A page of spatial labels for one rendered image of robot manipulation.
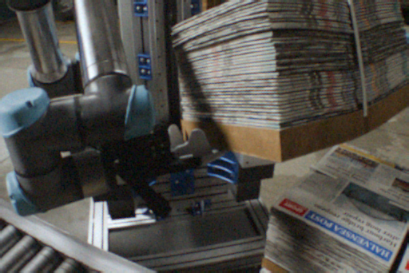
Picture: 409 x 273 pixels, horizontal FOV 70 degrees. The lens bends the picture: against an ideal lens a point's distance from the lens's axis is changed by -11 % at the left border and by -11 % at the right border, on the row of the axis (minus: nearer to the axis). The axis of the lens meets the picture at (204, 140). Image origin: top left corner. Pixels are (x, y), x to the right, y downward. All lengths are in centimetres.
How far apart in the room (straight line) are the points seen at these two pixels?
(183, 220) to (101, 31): 116
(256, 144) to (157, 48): 69
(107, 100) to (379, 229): 58
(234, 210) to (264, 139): 116
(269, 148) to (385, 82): 29
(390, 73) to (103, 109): 49
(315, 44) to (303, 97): 8
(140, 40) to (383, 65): 81
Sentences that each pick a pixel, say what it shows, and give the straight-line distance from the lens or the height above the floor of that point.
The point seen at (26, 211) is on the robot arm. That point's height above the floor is 99.
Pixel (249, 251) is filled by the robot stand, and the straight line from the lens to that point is 141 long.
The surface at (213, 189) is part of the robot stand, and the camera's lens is 125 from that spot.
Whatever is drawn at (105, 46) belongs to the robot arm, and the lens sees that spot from 52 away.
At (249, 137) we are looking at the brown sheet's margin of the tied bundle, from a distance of 47.
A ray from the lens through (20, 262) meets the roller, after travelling 75.
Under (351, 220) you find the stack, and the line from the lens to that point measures 73.
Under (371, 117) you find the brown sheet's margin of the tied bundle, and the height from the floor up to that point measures 108.
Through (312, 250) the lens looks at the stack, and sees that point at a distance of 74.
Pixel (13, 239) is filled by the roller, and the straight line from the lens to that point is 80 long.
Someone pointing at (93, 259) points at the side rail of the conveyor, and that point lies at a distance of 67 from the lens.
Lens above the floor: 131
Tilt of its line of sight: 31 degrees down
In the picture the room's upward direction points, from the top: straight up
